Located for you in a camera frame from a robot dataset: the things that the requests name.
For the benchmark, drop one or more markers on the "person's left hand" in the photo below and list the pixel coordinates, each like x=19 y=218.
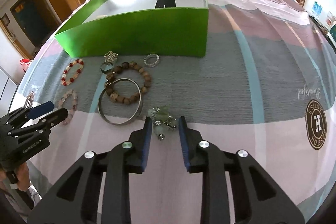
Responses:
x=22 y=176

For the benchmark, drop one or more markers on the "green cardboard box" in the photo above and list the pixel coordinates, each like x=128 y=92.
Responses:
x=144 y=32

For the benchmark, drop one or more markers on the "silver metal bangle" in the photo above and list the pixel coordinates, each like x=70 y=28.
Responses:
x=115 y=122

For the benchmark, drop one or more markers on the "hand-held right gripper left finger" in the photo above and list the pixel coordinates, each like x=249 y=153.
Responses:
x=147 y=142

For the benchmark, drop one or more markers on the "red and white bag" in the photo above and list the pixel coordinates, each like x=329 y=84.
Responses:
x=25 y=64

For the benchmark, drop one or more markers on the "red and white wall poster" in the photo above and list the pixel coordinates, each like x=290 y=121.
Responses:
x=330 y=18

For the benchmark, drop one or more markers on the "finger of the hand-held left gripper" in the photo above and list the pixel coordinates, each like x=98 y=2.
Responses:
x=57 y=116
x=40 y=109

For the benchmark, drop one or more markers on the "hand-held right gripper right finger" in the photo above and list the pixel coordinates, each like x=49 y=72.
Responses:
x=183 y=142

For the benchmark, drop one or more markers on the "blue wall poster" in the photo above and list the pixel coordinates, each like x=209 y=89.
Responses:
x=317 y=8

